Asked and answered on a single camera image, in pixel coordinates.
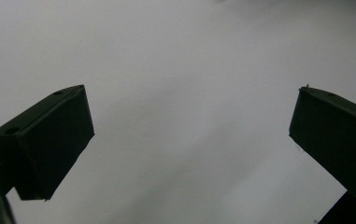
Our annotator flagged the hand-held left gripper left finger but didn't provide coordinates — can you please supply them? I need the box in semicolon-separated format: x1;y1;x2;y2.
0;84;95;201

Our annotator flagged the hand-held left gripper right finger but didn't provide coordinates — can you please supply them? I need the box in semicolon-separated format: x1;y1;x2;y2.
288;86;356;200

